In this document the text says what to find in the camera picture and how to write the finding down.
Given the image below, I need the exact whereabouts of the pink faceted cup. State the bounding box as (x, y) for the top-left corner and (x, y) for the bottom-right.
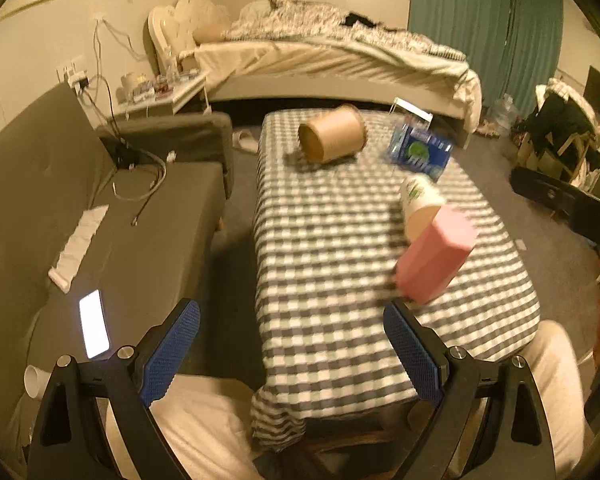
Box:
(394, 206), (478, 304)

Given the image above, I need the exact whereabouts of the white cup on sofa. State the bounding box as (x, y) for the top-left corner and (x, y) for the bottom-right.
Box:
(23, 365), (50, 401)

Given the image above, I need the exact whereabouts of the white paper cup with print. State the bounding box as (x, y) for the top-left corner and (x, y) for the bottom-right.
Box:
(400, 174), (446, 243)

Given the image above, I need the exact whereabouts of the brown cardboard cup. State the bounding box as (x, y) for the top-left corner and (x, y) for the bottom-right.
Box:
(298, 104), (367, 164)

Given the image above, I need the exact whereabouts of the chair with clothes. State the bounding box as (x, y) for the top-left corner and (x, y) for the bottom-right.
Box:
(512, 78), (600, 190)

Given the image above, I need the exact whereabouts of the smartphone with lit screen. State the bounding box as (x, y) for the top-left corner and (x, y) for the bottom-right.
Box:
(79, 290), (110, 359)

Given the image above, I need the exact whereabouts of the large water jug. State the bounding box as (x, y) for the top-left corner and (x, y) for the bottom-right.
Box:
(490, 93), (518, 136)

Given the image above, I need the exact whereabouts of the white folded paper strip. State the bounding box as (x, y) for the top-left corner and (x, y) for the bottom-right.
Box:
(47, 205), (109, 294)

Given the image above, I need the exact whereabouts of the grey sofa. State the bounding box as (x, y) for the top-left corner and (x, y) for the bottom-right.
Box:
(0, 84), (234, 476)

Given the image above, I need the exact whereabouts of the green curtain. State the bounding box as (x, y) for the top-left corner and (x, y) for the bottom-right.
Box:
(408, 0), (564, 115)

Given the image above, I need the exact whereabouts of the black garment on bed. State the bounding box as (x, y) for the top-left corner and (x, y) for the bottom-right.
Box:
(341, 12), (384, 29)

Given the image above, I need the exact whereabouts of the slipper beside sofa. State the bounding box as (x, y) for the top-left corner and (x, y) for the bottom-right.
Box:
(233, 129), (259, 154)

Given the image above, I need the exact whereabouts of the white bedside table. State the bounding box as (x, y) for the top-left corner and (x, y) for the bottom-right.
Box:
(114, 70), (211, 119)

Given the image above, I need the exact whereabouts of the patterned quilt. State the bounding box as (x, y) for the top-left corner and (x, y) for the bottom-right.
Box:
(223, 0), (467, 62)

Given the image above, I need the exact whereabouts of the cream pillow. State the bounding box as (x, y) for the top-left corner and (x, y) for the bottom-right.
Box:
(174, 0), (232, 49)

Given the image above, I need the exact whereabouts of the black cable on sofa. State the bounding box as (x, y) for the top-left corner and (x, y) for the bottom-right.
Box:
(76, 74), (168, 227)

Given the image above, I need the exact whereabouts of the wall power strip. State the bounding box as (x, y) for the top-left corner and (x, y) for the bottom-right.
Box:
(56, 61), (88, 96)

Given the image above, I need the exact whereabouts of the bed with white frame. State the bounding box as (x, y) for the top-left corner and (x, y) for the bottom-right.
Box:
(147, 0), (482, 133)

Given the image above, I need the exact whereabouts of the white cable on sofa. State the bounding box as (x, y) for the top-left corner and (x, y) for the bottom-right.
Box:
(92, 18), (168, 204)

